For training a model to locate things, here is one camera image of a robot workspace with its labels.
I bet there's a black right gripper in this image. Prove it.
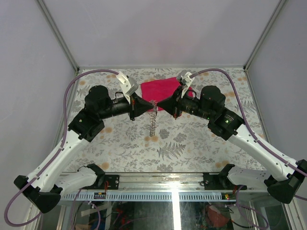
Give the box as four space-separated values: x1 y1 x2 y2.
157 85 213 120

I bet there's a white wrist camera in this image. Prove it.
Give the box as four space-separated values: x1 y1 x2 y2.
116 71 139 104
176 70 194 98

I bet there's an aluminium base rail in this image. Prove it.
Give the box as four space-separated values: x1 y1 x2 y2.
55 171 295 201

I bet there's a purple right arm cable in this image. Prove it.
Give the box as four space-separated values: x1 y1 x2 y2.
190 68 307 227

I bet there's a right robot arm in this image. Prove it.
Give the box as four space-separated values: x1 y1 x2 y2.
157 86 307 204

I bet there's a large metal keyring chain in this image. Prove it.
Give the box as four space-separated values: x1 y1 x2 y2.
147 100 159 137

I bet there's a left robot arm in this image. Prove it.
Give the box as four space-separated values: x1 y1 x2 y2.
14 85 153 214

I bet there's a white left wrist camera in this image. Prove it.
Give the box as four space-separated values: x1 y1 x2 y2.
116 71 139 104

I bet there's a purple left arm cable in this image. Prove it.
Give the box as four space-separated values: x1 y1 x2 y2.
4 69 120 226

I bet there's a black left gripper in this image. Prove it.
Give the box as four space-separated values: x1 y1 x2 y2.
99 92 154 121

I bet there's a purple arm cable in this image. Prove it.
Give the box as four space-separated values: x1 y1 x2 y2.
4 69 120 226
190 68 307 227

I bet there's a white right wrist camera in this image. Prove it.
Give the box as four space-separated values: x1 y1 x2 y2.
176 70 194 98

